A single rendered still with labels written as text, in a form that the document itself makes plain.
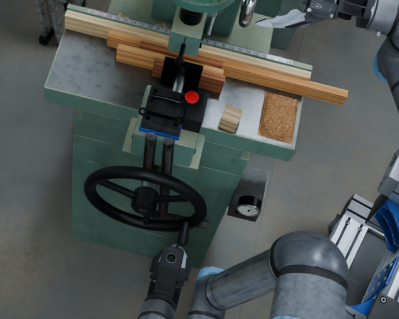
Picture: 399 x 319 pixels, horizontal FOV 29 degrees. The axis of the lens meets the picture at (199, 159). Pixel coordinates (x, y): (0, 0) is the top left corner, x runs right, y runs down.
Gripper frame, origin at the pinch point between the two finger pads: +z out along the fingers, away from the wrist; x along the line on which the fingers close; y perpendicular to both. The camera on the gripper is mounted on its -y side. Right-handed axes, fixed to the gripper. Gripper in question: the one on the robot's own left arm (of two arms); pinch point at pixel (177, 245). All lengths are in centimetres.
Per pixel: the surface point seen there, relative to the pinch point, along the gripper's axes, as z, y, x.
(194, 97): 6.3, -35.8, -4.0
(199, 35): 15.7, -46.2, -6.4
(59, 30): 110, 6, -64
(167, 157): 2.2, -21.9, -6.7
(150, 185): 3.7, -12.2, -9.4
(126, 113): 13.3, -23.7, -19.1
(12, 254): 45, 57, -53
